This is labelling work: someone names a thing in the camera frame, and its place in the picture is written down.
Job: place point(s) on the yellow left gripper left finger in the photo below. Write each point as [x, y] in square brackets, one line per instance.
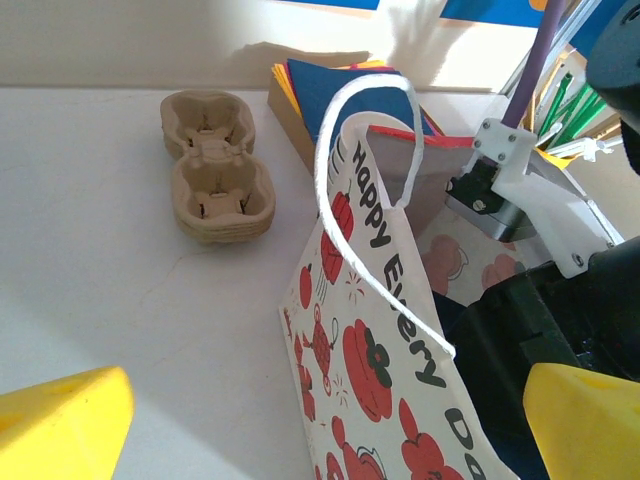
[60, 430]

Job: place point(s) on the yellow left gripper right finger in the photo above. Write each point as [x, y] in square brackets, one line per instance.
[590, 430]

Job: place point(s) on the red white paper gift bag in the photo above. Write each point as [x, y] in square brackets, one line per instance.
[360, 350]

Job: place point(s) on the yellow straw holder cup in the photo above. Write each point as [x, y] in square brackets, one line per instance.
[552, 159]

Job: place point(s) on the white paper wrapped straw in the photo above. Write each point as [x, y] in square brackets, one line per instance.
[595, 149]

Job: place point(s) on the bunch of wrapped straws and chopsticks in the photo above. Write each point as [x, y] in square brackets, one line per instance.
[590, 112]

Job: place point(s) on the green paper wrapped straw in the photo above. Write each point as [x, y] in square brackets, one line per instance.
[565, 95]

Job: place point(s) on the stack of pulp cup carriers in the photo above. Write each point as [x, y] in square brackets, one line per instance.
[220, 200]

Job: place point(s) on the blue napkin stack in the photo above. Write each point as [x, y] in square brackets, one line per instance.
[315, 85]

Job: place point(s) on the yellow napkin stack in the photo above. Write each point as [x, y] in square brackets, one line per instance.
[282, 82]

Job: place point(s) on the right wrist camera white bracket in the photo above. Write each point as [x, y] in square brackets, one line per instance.
[540, 200]

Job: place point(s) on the aluminium frame post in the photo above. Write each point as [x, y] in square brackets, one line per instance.
[577, 25]

